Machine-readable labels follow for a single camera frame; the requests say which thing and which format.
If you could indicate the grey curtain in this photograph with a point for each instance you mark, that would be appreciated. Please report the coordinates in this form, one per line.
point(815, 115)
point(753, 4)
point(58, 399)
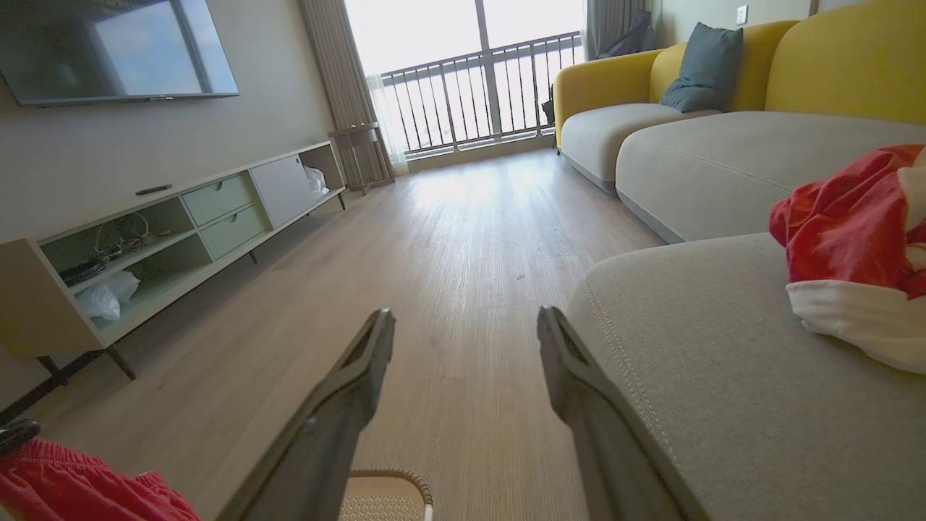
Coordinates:
point(608, 22)

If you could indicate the beige curtain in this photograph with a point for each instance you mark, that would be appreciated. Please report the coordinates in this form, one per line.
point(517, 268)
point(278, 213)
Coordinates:
point(336, 65)

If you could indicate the red garment with white band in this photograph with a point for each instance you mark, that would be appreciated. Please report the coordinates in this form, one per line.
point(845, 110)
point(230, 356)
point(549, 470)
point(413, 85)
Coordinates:
point(846, 224)

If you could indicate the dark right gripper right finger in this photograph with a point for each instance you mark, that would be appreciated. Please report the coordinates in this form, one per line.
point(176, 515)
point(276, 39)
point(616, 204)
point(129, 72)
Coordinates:
point(608, 449)

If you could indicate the red shorts with elastic waistband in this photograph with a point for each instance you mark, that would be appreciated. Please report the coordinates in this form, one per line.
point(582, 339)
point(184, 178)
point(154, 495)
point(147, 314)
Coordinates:
point(79, 485)

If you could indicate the black remote control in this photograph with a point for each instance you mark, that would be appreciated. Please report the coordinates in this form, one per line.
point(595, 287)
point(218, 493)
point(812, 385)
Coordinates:
point(153, 189)

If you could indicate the large white plastic bag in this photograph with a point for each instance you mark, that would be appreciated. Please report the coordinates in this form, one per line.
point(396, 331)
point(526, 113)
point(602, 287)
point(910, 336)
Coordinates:
point(108, 295)

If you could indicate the cream plastic laundry basket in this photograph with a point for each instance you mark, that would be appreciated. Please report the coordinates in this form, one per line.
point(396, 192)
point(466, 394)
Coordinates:
point(383, 499)

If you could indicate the wall-mounted flat television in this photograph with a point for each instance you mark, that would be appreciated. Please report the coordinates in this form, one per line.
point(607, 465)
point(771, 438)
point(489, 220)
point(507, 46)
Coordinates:
point(108, 47)

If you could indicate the small wooden side table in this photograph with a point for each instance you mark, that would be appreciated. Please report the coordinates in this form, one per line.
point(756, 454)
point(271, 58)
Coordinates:
point(358, 148)

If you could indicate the blue-grey throw cushion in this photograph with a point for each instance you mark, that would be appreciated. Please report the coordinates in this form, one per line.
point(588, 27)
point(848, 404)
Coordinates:
point(705, 69)

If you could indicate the metal balcony railing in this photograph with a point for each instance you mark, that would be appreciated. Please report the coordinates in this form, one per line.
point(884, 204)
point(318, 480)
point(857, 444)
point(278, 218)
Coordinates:
point(470, 101)

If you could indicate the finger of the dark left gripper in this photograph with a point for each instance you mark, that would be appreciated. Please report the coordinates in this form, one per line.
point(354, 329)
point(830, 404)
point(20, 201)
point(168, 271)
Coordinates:
point(16, 434)

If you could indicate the small white plastic bag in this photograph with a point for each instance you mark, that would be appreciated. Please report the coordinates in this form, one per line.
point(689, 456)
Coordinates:
point(315, 179)

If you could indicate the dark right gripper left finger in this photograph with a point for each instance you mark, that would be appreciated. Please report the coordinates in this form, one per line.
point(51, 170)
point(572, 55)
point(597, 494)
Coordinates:
point(325, 434)

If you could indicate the glass balcony door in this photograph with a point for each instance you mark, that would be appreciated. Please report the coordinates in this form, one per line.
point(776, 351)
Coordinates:
point(490, 43)

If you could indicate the white wall switch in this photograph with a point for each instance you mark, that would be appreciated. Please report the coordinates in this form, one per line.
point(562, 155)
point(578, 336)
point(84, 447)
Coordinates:
point(741, 14)

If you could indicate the sheer white curtain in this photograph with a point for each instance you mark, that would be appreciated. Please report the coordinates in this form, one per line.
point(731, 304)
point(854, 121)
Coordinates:
point(387, 123)

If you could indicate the grey and yellow sofa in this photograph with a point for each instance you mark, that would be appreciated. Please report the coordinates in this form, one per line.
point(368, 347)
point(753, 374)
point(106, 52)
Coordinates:
point(723, 159)

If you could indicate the pale green TV cabinet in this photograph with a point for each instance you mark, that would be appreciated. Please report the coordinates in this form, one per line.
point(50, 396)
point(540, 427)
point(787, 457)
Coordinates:
point(224, 199)

